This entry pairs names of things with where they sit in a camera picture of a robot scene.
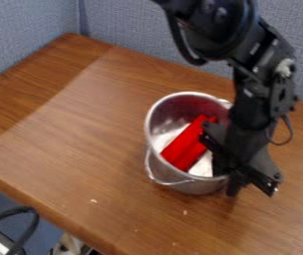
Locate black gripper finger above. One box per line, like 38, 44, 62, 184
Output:
225, 170, 247, 197

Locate red block object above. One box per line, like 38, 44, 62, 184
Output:
160, 115, 216, 172

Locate white object under table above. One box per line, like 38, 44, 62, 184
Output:
50, 232, 98, 255

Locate black cable under table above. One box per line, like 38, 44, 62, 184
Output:
0, 206, 41, 255

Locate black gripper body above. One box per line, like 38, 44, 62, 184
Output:
199, 122, 283, 196

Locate stainless steel pot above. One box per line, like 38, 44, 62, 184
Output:
144, 92, 229, 195

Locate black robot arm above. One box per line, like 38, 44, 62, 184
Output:
152, 0, 298, 196

